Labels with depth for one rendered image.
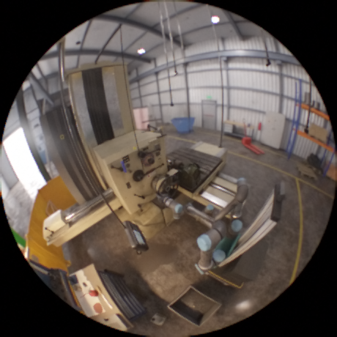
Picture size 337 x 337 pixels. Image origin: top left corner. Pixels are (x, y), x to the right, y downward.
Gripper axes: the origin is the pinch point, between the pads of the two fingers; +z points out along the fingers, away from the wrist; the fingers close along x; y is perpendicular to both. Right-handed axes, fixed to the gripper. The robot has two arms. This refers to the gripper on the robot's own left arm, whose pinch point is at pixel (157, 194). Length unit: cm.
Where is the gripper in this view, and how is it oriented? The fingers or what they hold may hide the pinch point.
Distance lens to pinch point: 136.3
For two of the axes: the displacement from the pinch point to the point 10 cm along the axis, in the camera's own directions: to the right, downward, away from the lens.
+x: -7.1, 2.4, -6.7
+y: 0.7, -9.1, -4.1
